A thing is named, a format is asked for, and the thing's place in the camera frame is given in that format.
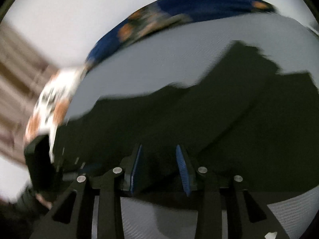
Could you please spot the grey bed sheet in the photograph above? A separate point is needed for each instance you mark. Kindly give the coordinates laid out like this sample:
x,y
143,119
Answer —
x,y
154,62

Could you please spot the black pants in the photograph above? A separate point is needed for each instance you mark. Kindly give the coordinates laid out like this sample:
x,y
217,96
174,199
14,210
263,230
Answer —
x,y
204,119

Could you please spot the blue printed blanket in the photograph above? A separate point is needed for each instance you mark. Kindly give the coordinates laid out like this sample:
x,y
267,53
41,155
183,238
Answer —
x,y
189,7

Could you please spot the white paper scrap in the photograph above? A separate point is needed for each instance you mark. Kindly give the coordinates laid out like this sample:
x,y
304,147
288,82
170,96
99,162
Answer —
x,y
270,235

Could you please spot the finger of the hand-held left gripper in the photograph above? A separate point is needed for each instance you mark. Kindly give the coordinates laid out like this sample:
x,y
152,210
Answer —
x,y
89,167

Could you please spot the person's left hand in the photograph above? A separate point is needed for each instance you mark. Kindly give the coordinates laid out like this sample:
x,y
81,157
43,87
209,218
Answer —
x,y
44,201

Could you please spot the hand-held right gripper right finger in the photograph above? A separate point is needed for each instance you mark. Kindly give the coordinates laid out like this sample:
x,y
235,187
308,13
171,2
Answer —
x,y
182,166

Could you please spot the brown wooden furniture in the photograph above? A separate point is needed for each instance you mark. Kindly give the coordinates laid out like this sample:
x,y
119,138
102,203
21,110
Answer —
x,y
17,79

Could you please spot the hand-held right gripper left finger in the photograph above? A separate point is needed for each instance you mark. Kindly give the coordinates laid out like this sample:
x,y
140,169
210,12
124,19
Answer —
x,y
136,164

